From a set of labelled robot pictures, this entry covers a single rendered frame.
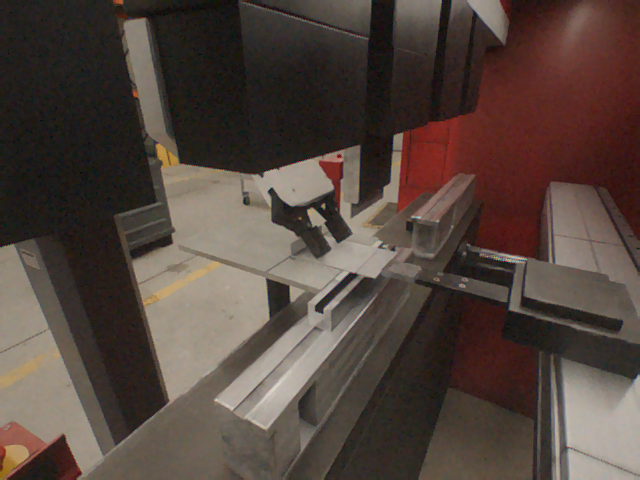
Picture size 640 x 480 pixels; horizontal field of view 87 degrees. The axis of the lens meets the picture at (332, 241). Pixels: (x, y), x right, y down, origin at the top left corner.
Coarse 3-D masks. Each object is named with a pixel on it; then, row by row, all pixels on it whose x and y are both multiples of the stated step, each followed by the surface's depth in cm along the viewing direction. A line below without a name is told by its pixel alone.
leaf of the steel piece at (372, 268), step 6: (378, 252) 49; (384, 252) 49; (390, 252) 49; (396, 252) 49; (372, 258) 48; (378, 258) 48; (384, 258) 48; (390, 258) 48; (366, 264) 46; (372, 264) 46; (378, 264) 46; (384, 264) 46; (360, 270) 44; (366, 270) 44; (372, 270) 44; (378, 270) 44; (366, 276) 43; (372, 276) 43
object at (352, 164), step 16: (368, 144) 37; (384, 144) 41; (352, 160) 37; (368, 160) 38; (384, 160) 43; (352, 176) 38; (368, 176) 39; (384, 176) 44; (352, 192) 38; (368, 192) 40; (352, 208) 39
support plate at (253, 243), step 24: (264, 216) 64; (192, 240) 54; (216, 240) 54; (240, 240) 54; (264, 240) 54; (288, 240) 54; (360, 240) 54; (240, 264) 46; (264, 264) 46; (288, 264) 46; (312, 264) 46; (312, 288) 41
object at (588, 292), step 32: (448, 288) 40; (480, 288) 40; (512, 288) 37; (544, 288) 34; (576, 288) 34; (608, 288) 34; (512, 320) 33; (544, 320) 32; (576, 320) 31; (608, 320) 30; (576, 352) 31; (608, 352) 30
